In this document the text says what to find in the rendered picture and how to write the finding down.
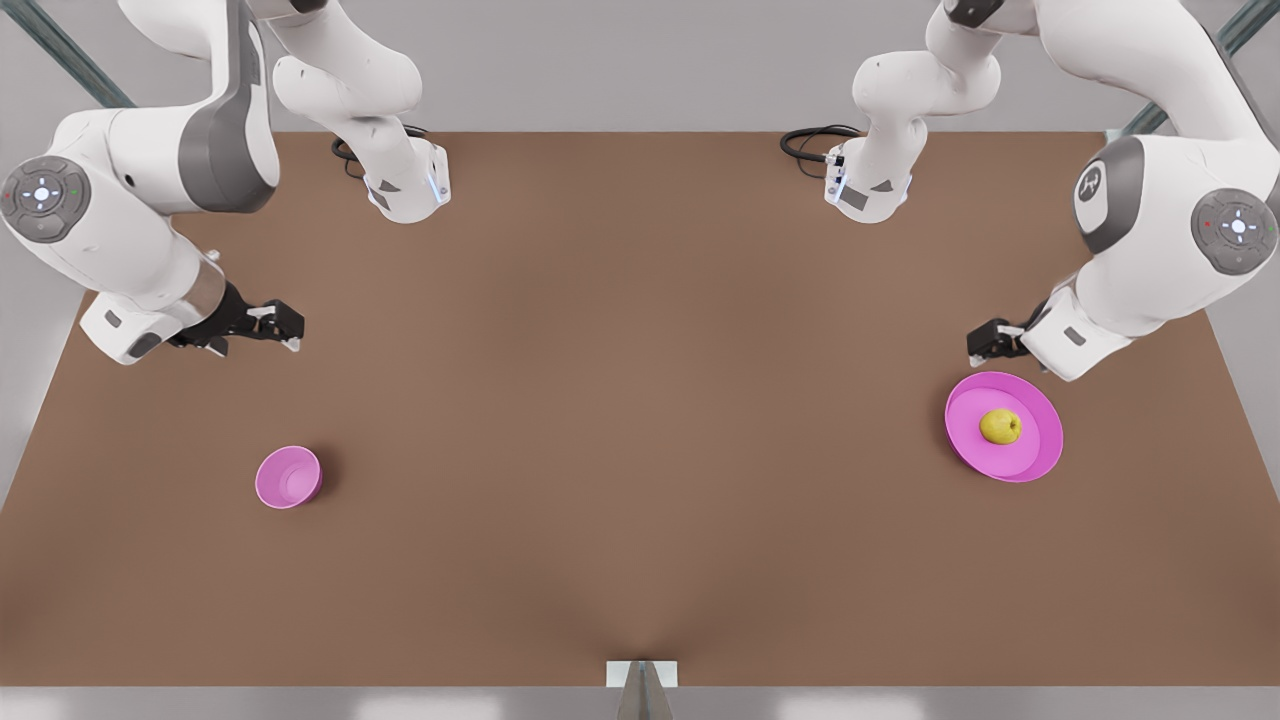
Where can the yellow-green apple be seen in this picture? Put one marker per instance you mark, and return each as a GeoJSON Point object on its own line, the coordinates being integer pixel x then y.
{"type": "Point", "coordinates": [1000, 426]}

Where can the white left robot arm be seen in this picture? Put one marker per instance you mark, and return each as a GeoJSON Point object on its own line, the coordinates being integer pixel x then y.
{"type": "Point", "coordinates": [1170, 230]}

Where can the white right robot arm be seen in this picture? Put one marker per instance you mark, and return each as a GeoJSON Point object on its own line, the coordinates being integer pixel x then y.
{"type": "Point", "coordinates": [150, 150]}

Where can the pink plate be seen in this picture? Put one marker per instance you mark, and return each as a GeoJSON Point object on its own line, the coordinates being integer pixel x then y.
{"type": "Point", "coordinates": [1030, 460]}

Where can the pink bowl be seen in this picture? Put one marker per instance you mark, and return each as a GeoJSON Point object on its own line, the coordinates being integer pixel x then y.
{"type": "Point", "coordinates": [288, 478]}

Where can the silver frame post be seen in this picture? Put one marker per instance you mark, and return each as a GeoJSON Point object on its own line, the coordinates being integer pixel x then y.
{"type": "Point", "coordinates": [642, 690]}
{"type": "Point", "coordinates": [70, 55]}
{"type": "Point", "coordinates": [1195, 75]}

